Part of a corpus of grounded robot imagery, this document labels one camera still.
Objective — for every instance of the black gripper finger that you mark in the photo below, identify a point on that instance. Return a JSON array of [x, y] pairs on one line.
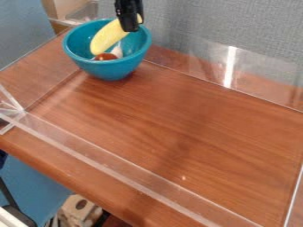
[[127, 10], [139, 7]]

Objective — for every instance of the yellow toy banana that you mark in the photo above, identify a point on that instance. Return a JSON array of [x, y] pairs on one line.
[[108, 35]]

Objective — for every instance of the red and white toy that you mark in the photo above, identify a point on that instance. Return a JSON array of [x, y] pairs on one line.
[[112, 53]]

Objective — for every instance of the clear acrylic barrier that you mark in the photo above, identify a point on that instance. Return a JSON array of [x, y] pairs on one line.
[[192, 143]]

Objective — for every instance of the blue bowl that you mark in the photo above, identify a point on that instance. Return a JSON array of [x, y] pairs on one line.
[[112, 69]]

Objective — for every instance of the cardboard box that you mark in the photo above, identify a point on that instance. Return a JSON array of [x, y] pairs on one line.
[[67, 13]]

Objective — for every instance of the wooden block with hole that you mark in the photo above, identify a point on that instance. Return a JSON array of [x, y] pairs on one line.
[[79, 212]]

